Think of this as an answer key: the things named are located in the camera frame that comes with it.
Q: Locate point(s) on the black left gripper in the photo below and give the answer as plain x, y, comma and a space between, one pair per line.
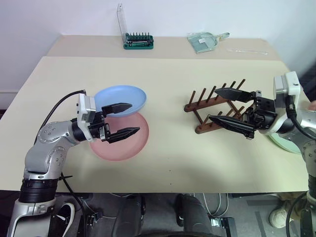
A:
97, 128

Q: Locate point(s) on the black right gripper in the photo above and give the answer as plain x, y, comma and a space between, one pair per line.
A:
264, 113

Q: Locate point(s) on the blue plate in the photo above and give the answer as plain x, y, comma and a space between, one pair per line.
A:
118, 95

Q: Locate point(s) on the red plate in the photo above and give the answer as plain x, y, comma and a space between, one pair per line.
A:
128, 145

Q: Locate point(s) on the green plate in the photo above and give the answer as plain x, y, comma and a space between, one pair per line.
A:
284, 143

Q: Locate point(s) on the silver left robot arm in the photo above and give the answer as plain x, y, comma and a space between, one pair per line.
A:
47, 148

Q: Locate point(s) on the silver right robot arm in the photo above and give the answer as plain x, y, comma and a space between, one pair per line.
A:
308, 148

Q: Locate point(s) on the brown wooden dish rack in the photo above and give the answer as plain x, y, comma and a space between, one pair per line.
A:
205, 102

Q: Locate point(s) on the person's bare hand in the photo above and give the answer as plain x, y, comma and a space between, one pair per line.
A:
313, 106

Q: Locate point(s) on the clear plastic strip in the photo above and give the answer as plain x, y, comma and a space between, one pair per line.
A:
247, 51

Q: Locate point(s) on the clear green dustpan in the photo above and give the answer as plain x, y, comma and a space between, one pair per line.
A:
202, 42

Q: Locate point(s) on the green screwdriver bit set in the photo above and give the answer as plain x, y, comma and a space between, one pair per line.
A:
138, 40

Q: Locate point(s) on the dark rounded shape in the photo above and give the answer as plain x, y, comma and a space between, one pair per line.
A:
195, 217
129, 217

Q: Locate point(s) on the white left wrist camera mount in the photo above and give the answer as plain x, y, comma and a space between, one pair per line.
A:
82, 111

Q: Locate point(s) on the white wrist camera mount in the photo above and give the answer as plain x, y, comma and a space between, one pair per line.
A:
293, 85
82, 111

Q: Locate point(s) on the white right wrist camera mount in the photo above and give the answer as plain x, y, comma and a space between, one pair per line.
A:
293, 85

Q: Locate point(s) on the black floor bracket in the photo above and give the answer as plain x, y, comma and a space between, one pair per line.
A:
225, 224

